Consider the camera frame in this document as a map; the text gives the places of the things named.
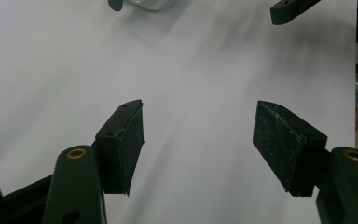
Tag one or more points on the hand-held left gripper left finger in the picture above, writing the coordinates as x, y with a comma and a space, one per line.
118, 149

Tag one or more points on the clear jar with black lid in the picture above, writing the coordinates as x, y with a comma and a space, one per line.
149, 4

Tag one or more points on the white table sheet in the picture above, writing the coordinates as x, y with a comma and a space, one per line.
199, 77

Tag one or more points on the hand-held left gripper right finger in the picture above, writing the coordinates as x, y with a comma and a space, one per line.
286, 146

